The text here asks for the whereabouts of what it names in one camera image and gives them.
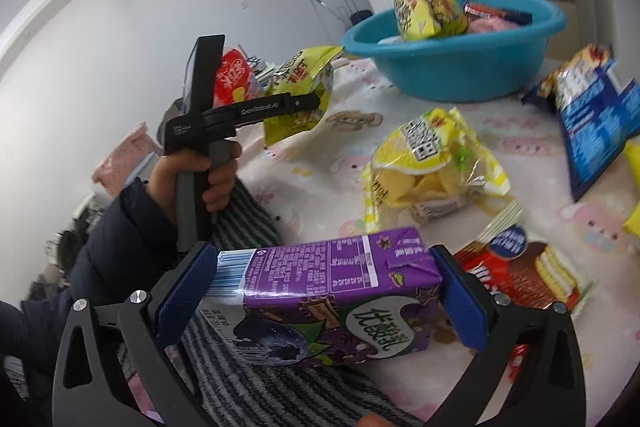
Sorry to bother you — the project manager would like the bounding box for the yellow potato chips bag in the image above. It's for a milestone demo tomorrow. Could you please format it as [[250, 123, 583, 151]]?
[[262, 46, 343, 147]]

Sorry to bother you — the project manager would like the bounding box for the red chocolate pie packet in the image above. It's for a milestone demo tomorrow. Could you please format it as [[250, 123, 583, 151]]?
[[451, 200, 597, 383]]

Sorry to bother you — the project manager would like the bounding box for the clear yellow chips bag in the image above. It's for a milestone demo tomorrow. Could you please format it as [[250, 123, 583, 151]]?
[[362, 107, 511, 232]]

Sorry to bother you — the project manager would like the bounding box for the yellow snack bag with cartoons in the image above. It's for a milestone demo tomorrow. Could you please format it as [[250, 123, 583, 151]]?
[[393, 0, 469, 42]]

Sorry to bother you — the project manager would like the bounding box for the purple drink carton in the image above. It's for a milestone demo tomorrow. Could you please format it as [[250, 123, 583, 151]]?
[[198, 228, 442, 366]]

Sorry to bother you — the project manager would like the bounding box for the dark blue snack bag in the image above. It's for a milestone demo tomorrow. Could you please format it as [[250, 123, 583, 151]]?
[[521, 44, 639, 202]]

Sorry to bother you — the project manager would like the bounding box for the dark jacket left forearm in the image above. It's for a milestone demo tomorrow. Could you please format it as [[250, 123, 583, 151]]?
[[1, 178, 179, 426]]

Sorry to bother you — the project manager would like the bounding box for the person's left hand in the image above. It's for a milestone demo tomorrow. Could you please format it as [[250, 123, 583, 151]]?
[[145, 141, 244, 226]]

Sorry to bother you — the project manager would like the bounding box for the person's right hand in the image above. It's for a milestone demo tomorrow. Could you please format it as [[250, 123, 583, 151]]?
[[356, 414, 393, 427]]

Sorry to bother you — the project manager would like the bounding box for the red iced tea bottle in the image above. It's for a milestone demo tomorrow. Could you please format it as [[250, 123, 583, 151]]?
[[213, 48, 264, 107]]

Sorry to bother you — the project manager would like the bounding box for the striped grey clothing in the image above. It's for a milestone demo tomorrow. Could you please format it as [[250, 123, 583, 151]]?
[[183, 184, 442, 426]]

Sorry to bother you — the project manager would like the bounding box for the pink cartoon tablecloth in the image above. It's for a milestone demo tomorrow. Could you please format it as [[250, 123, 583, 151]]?
[[183, 60, 639, 426]]

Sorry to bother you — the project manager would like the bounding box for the black suitcase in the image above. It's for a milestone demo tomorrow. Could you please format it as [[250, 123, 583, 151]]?
[[344, 0, 373, 26]]

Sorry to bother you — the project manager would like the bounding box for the blue plastic basin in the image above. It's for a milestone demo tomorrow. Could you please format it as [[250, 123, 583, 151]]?
[[342, 0, 566, 103]]

